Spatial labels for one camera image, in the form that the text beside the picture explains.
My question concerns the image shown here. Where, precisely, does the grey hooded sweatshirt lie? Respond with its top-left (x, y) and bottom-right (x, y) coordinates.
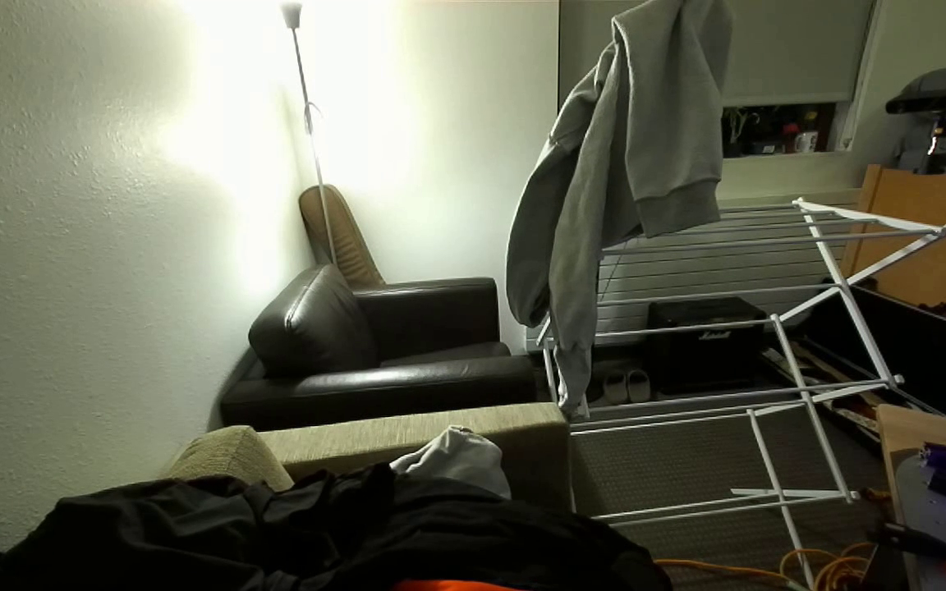
top-left (501, 0), bottom-right (735, 420)

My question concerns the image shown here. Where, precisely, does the small light grey garment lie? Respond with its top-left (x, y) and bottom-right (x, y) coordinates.
top-left (387, 425), bottom-right (516, 502)

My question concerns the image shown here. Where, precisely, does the white slipper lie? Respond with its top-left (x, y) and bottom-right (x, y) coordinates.
top-left (598, 369), bottom-right (632, 404)
top-left (621, 366), bottom-right (653, 404)

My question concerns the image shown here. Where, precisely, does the black leather armchair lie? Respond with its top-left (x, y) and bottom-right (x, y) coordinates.
top-left (217, 259), bottom-right (549, 432)

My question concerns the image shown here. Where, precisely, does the black amplifier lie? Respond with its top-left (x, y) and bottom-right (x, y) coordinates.
top-left (647, 294), bottom-right (777, 397)

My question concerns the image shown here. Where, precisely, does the orange garment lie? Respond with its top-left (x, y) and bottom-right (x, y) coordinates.
top-left (387, 575), bottom-right (531, 591)

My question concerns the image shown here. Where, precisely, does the black clothes pile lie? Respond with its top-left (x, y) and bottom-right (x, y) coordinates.
top-left (0, 463), bottom-right (673, 591)

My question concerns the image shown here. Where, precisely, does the white clothes drying rack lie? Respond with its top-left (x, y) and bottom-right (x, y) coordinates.
top-left (531, 194), bottom-right (946, 591)

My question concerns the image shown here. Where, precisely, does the cardboard box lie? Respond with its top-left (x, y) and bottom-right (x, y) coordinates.
top-left (875, 400), bottom-right (946, 591)

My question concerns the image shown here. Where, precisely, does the wooden board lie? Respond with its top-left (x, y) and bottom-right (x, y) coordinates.
top-left (853, 162), bottom-right (946, 339)

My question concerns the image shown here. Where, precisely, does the black low cabinet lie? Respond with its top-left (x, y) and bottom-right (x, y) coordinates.
top-left (794, 278), bottom-right (946, 432)

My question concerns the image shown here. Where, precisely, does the black padded bench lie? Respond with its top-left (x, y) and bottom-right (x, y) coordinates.
top-left (885, 60), bottom-right (946, 177)

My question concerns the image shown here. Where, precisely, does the orange extension cable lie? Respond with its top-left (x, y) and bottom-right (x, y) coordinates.
top-left (650, 541), bottom-right (881, 591)

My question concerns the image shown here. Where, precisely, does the black handled tool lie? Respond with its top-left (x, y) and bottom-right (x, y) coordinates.
top-left (877, 522), bottom-right (946, 571)

